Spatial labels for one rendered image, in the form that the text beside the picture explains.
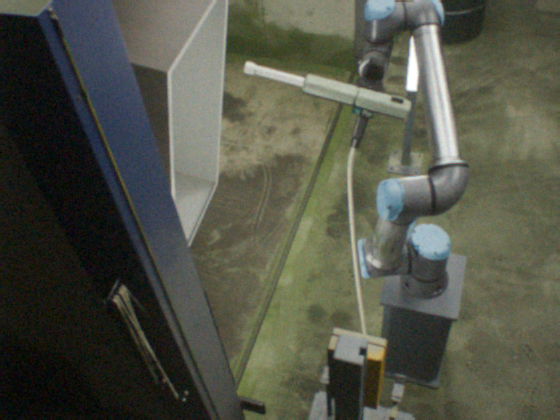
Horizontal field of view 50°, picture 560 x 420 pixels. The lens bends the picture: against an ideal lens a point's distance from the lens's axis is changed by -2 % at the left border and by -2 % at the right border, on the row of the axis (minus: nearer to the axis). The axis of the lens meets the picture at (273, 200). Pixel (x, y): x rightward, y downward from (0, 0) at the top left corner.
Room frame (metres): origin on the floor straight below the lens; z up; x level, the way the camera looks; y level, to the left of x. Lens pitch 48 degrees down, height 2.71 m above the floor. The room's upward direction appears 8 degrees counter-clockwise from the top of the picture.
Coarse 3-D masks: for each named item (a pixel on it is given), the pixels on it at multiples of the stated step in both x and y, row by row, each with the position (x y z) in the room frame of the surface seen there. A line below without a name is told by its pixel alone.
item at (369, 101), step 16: (288, 80) 1.40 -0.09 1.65; (304, 80) 1.39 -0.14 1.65; (320, 80) 1.38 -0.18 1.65; (320, 96) 1.36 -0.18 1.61; (336, 96) 1.33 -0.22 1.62; (352, 96) 1.32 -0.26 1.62; (368, 96) 1.31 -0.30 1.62; (384, 96) 1.32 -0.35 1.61; (368, 112) 1.30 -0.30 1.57; (384, 112) 1.29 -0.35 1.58; (400, 112) 1.27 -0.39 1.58; (352, 144) 1.33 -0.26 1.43
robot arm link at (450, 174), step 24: (432, 0) 1.61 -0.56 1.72; (408, 24) 1.56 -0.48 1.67; (432, 24) 1.53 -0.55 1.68; (432, 48) 1.47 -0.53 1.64; (432, 72) 1.40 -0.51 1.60; (432, 96) 1.34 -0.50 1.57; (432, 120) 1.28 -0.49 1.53; (432, 144) 1.23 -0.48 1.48; (456, 144) 1.21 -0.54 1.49; (432, 168) 1.16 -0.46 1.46; (456, 168) 1.13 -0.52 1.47; (456, 192) 1.08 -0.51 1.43
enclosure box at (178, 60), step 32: (128, 0) 1.91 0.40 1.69; (160, 0) 1.92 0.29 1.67; (192, 0) 1.92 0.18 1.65; (224, 0) 2.11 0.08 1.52; (128, 32) 1.73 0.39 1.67; (160, 32) 1.73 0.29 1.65; (192, 32) 1.74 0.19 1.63; (224, 32) 2.09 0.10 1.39; (160, 64) 1.57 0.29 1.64; (192, 64) 2.18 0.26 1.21; (160, 96) 1.55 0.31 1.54; (192, 96) 2.19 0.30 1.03; (160, 128) 1.57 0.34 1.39; (192, 128) 2.20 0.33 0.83; (192, 160) 2.22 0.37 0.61; (192, 192) 2.12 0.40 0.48; (192, 224) 1.92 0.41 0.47
